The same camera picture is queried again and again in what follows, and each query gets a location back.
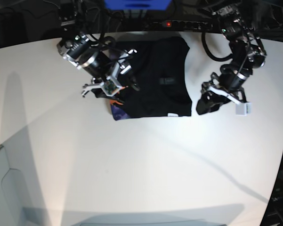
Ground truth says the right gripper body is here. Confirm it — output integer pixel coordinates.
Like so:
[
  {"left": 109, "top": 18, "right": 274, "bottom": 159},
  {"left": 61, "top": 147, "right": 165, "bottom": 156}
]
[{"left": 81, "top": 48, "right": 137, "bottom": 98}]

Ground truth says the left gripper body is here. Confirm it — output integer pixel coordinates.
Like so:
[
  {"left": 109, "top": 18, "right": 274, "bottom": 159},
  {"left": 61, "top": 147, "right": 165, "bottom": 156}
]
[{"left": 201, "top": 69, "right": 252, "bottom": 104}]

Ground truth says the black T-shirt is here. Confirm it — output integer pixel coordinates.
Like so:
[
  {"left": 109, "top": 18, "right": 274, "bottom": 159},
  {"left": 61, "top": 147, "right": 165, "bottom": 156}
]
[{"left": 110, "top": 37, "right": 192, "bottom": 121}]

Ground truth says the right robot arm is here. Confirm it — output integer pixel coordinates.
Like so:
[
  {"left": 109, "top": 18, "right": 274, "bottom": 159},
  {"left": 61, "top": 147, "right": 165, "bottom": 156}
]
[{"left": 57, "top": 0, "right": 140, "bottom": 100}]

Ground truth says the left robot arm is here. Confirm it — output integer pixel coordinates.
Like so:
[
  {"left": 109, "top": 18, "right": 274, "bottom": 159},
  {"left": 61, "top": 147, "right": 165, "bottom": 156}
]
[{"left": 196, "top": 0, "right": 267, "bottom": 116}]

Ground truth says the white clothing label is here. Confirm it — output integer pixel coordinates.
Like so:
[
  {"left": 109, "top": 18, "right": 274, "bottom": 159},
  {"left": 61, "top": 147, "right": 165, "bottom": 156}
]
[{"left": 167, "top": 113, "right": 179, "bottom": 117}]

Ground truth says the blue plastic box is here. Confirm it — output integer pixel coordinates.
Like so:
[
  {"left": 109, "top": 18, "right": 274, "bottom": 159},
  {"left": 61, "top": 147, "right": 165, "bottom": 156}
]
[{"left": 104, "top": 0, "right": 171, "bottom": 10}]

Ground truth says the black power strip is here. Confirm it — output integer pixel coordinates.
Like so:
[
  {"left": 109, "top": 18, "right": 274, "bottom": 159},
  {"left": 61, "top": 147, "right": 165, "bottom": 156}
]
[{"left": 145, "top": 20, "right": 213, "bottom": 32}]

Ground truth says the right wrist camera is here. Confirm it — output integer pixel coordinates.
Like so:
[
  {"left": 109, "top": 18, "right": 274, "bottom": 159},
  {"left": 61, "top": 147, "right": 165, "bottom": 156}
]
[{"left": 101, "top": 76, "right": 123, "bottom": 97}]

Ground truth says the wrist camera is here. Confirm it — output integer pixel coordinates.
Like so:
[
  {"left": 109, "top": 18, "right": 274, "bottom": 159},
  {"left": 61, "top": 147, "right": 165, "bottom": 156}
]
[
  {"left": 235, "top": 102, "right": 252, "bottom": 116},
  {"left": 101, "top": 76, "right": 123, "bottom": 97}
]

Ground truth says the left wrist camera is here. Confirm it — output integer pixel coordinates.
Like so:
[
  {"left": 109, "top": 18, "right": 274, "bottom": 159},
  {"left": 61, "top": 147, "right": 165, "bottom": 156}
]
[{"left": 235, "top": 102, "right": 252, "bottom": 116}]

